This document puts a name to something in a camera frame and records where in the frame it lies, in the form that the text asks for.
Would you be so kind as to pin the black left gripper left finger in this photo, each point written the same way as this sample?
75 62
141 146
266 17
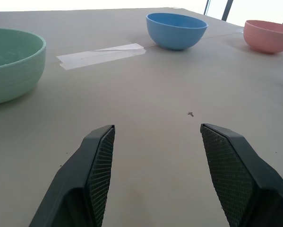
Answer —
82 179

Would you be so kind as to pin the white tape strip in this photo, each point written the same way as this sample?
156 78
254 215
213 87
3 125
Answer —
101 55

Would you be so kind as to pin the red bowl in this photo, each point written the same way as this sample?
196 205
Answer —
267 36

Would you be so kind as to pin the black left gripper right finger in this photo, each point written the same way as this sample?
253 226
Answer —
238 175

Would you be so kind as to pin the blue bowl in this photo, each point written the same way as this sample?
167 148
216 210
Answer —
175 32

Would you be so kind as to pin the green bowl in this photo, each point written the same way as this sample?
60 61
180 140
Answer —
11 68

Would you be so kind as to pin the dark window frame post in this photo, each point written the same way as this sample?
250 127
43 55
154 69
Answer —
227 9

